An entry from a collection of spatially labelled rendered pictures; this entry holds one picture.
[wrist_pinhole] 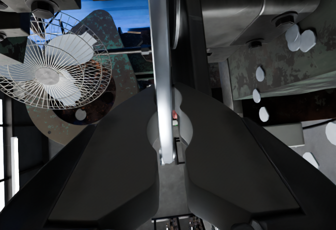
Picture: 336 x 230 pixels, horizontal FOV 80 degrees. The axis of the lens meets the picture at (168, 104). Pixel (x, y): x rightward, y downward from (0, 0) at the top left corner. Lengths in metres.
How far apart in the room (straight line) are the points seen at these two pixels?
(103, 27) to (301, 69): 1.56
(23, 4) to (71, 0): 0.06
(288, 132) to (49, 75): 0.98
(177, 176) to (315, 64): 6.89
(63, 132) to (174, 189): 5.84
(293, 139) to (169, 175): 6.62
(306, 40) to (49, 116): 1.63
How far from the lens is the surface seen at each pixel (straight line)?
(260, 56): 0.34
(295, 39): 0.28
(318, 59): 0.25
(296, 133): 0.51
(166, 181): 7.09
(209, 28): 0.23
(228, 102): 0.48
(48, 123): 1.72
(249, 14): 0.22
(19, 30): 0.38
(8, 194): 6.19
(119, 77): 1.58
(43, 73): 1.10
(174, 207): 7.37
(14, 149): 4.06
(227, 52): 0.42
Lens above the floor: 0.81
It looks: 4 degrees down
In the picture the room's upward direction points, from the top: 95 degrees counter-clockwise
